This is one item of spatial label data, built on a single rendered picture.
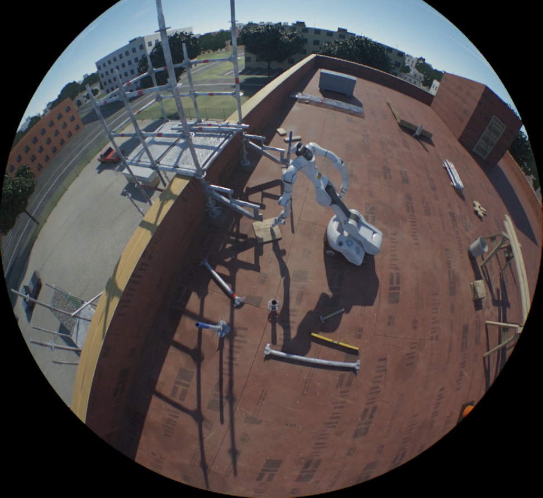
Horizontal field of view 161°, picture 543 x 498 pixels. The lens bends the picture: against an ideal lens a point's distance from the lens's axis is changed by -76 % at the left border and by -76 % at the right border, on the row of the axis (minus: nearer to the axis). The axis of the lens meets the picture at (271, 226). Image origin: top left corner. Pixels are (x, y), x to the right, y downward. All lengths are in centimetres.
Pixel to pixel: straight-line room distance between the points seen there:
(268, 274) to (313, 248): 63
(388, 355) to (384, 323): 41
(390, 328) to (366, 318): 37
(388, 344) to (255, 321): 157
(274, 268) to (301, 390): 142
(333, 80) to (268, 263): 635
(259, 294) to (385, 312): 151
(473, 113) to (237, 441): 1080
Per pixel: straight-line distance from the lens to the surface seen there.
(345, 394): 238
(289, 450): 256
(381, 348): 247
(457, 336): 349
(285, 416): 231
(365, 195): 320
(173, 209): 207
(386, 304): 253
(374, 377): 248
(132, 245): 202
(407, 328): 270
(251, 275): 220
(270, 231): 241
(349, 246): 211
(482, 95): 963
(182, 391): 241
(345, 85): 729
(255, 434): 242
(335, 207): 196
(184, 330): 229
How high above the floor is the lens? 210
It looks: 58 degrees down
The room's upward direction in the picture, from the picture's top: 1 degrees clockwise
